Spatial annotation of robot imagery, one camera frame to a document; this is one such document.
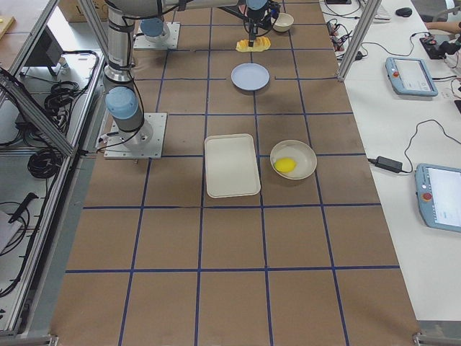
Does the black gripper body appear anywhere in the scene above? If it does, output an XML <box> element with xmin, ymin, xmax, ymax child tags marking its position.
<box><xmin>248</xmin><ymin>18</ymin><xmax>258</xmax><ymax>36</ymax></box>

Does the orange striped bread loaf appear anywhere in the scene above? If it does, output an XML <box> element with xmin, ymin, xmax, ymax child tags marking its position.
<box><xmin>236</xmin><ymin>36</ymin><xmax>271</xmax><ymax>53</ymax></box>

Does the blue plate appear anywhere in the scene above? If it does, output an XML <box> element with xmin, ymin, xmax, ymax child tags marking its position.
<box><xmin>230</xmin><ymin>63</ymin><xmax>270</xmax><ymax>91</ymax></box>

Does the black dish rack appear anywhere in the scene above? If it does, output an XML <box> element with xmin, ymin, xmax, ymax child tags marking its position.
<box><xmin>219</xmin><ymin>2</ymin><xmax>280</xmax><ymax>31</ymax></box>

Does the cream deep bowl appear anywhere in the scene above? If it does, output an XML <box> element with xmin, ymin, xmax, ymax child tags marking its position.
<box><xmin>273</xmin><ymin>13</ymin><xmax>295</xmax><ymax>32</ymax></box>

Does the white rectangular tray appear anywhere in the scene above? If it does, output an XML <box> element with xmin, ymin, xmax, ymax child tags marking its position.
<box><xmin>205</xmin><ymin>133</ymin><xmax>261</xmax><ymax>198</ymax></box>

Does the yellow lemon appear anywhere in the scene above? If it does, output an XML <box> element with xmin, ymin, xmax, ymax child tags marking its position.
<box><xmin>274</xmin><ymin>157</ymin><xmax>297</xmax><ymax>174</ymax></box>

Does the shallow cream bowl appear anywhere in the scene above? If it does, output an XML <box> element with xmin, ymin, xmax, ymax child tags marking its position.
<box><xmin>270</xmin><ymin>140</ymin><xmax>317</xmax><ymax>179</ymax></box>

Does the teach pendant tablet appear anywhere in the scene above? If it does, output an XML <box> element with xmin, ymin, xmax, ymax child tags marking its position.
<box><xmin>385</xmin><ymin>57</ymin><xmax>438</xmax><ymax>97</ymax></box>
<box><xmin>415</xmin><ymin>164</ymin><xmax>460</xmax><ymax>233</ymax></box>

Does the cardboard box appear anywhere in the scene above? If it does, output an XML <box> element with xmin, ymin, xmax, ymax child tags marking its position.
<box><xmin>58</xmin><ymin>0</ymin><xmax>86</xmax><ymax>22</ymax></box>

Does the black power adapter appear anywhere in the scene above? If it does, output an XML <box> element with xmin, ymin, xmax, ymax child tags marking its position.
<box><xmin>375</xmin><ymin>156</ymin><xmax>403</xmax><ymax>173</ymax></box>

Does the aluminium frame post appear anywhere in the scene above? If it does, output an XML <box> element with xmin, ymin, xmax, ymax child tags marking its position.
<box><xmin>337</xmin><ymin>0</ymin><xmax>381</xmax><ymax>81</ymax></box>

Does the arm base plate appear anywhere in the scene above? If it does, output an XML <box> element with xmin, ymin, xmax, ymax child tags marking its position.
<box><xmin>134</xmin><ymin>22</ymin><xmax>180</xmax><ymax>50</ymax></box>
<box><xmin>104</xmin><ymin>112</ymin><xmax>167</xmax><ymax>159</ymax></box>

